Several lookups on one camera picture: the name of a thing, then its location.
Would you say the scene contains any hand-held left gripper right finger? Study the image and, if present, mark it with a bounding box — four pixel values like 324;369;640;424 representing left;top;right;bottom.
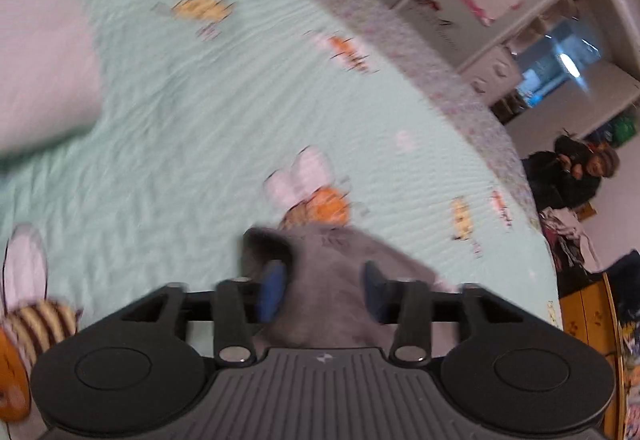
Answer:
362;261;523;366

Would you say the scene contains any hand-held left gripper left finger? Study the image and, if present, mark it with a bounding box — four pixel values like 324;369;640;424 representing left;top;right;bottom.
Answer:
120;259;290;367

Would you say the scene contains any grey garment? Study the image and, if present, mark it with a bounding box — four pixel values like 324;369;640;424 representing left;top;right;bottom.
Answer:
242;223;463;352

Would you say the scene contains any pile of clothes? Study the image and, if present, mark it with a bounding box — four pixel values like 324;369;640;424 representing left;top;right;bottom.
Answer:
537;207;603;282

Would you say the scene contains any green bee print bedspread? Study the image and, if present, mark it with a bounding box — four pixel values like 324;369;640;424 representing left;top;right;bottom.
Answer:
0;0;562;440

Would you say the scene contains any dark blue cloth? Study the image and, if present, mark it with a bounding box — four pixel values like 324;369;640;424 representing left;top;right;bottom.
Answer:
597;249;640;336

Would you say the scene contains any white wardrobe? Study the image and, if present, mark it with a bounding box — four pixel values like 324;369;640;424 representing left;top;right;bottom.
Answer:
344;0;640;123

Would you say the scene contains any green bag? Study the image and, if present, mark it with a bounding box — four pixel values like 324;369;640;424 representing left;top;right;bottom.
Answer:
606;114;637;147

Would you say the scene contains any pink pillow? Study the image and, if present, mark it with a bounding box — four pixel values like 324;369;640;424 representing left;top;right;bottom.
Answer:
0;0;107;157

